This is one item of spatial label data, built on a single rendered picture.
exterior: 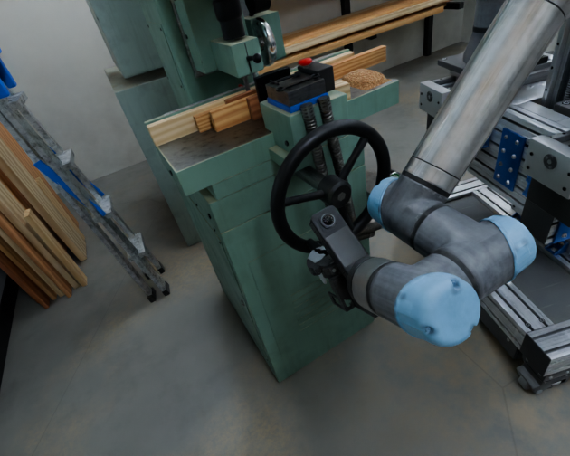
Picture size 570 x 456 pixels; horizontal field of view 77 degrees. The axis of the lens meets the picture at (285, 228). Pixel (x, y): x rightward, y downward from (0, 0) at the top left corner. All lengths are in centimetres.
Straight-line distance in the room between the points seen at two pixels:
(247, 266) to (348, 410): 63
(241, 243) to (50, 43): 250
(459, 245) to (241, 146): 50
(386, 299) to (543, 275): 108
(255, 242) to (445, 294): 61
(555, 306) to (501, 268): 93
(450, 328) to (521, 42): 35
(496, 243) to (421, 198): 11
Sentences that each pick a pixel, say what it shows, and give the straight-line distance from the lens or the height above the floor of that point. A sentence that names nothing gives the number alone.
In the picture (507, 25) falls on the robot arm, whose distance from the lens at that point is 57.
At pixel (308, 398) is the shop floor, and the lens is 136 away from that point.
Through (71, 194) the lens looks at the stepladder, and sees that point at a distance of 158.
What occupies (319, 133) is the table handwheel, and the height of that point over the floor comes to 95.
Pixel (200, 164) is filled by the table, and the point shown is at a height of 90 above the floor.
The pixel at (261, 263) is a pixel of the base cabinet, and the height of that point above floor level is 57.
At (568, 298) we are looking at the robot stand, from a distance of 143.
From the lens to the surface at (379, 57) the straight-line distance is 117.
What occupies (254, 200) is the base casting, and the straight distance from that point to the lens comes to 86.
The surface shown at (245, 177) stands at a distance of 83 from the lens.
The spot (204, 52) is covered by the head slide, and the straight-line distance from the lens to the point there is 100.
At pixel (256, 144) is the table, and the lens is 81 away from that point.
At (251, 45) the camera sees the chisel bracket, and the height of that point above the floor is 106.
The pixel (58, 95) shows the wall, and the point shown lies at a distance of 322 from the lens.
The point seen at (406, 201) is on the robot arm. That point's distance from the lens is 52.
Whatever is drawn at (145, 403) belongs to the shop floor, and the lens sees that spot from 157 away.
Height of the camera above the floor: 122
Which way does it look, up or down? 38 degrees down
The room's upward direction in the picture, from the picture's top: 14 degrees counter-clockwise
